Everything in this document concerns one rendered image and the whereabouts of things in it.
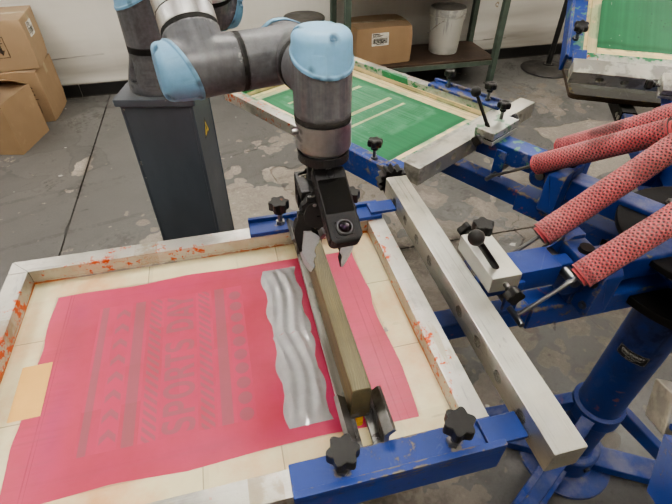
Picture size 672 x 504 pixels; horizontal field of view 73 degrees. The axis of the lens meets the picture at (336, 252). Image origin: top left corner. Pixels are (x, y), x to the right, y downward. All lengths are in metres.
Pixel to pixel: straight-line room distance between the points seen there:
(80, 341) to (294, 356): 0.39
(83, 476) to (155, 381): 0.16
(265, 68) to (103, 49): 4.00
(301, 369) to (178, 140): 0.67
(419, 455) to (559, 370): 1.53
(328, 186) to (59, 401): 0.56
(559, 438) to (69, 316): 0.86
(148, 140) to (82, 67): 3.48
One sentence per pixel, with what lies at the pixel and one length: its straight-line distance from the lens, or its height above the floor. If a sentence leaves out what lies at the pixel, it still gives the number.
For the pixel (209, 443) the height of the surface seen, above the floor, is 0.96.
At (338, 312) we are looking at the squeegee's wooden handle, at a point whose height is 1.06.
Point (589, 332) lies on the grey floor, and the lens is 2.37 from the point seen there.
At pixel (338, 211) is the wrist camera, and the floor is 1.26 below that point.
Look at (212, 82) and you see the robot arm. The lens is 0.63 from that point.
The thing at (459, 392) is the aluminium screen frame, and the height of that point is 0.99.
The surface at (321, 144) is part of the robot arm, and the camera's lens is 0.60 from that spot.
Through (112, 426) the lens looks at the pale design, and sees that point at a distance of 0.83.
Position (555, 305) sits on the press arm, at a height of 0.92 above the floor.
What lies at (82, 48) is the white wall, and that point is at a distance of 4.64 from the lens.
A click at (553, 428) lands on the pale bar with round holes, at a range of 0.72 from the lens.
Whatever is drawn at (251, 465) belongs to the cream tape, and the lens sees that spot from 0.74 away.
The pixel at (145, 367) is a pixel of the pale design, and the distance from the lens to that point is 0.88.
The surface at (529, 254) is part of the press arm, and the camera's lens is 0.95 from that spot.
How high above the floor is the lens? 1.62
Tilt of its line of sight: 41 degrees down
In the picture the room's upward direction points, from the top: straight up
